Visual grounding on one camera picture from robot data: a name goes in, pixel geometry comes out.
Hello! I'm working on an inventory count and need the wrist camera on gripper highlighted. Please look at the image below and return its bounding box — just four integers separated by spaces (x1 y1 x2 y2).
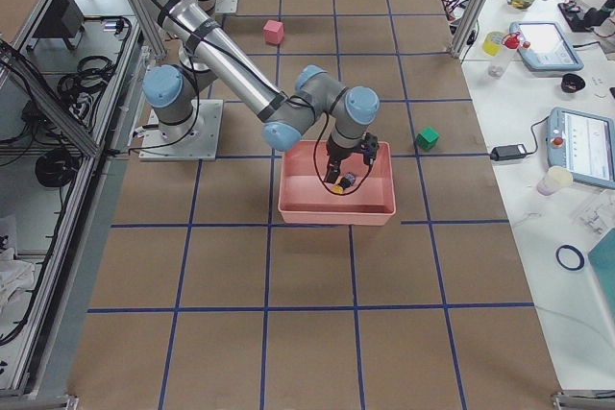
361 132 380 167

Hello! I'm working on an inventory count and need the yellow push button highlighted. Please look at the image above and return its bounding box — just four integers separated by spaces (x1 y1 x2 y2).
332 172 357 195

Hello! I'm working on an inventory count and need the teach pendant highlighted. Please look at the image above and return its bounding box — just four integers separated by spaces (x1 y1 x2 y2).
509 21 584 72
546 107 614 189

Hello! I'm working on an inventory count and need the upper teach pendant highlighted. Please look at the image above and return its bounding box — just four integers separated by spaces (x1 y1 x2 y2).
509 21 584 72

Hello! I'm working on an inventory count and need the green cube near bin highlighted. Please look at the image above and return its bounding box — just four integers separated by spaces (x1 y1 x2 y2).
415 126 440 151

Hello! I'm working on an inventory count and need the blue tape ring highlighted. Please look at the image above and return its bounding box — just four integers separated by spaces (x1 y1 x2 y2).
555 244 586 273

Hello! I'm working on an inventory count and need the pink foam cube centre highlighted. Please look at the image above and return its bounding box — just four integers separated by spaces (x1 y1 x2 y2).
262 20 284 45

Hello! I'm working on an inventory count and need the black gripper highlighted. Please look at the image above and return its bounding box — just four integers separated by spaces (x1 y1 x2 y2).
324 138 354 184

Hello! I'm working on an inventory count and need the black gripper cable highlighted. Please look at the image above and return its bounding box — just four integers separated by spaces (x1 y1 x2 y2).
311 111 376 197

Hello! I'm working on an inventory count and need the aluminium frame post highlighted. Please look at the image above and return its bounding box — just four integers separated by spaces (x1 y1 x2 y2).
446 0 510 60

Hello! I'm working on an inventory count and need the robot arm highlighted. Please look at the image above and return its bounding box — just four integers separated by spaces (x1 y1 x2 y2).
142 0 380 183

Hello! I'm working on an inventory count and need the black power adapter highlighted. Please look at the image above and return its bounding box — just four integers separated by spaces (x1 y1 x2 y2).
489 144 529 161

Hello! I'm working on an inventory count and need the white plastic cup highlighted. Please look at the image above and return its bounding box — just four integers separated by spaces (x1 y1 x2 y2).
536 165 574 196

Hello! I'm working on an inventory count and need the lower teach pendant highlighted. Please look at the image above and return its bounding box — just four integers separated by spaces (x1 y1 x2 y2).
546 107 614 189

